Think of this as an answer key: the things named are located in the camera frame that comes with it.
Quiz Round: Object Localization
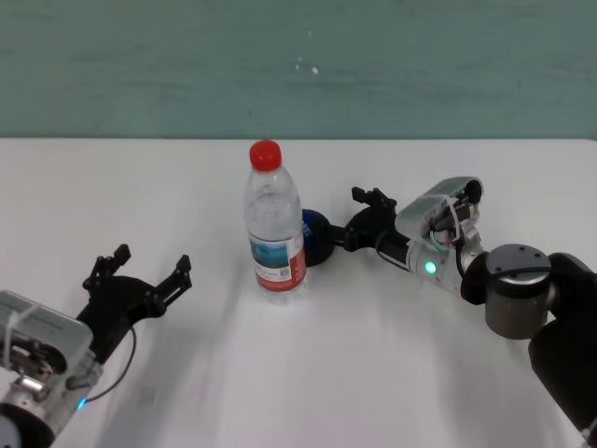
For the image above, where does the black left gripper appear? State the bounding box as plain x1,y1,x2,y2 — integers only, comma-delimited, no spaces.
76,243,193,360

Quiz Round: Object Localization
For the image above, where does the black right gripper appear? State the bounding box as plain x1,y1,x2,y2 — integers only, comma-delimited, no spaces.
312,186,411,267

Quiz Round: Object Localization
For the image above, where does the blue push button black base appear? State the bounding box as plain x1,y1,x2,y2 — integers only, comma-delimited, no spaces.
300,208,336,268

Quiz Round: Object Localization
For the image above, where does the clear water bottle red cap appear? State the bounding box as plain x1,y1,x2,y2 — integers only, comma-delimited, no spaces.
243,139,309,307

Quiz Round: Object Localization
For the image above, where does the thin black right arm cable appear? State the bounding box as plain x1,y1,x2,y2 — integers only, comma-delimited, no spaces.
374,230,412,272

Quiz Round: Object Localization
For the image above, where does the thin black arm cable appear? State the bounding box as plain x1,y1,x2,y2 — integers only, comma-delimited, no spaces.
86,325,138,402
374,230,412,272

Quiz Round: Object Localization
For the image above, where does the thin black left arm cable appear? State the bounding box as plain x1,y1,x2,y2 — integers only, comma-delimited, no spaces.
86,325,138,402

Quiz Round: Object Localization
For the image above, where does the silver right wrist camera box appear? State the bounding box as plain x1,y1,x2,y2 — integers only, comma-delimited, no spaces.
395,175,486,246

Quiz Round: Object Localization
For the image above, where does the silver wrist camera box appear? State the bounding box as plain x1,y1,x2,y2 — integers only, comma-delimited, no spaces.
395,175,486,246
0,289,93,377

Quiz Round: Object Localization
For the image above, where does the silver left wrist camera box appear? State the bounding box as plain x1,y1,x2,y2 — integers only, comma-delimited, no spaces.
0,289,93,377

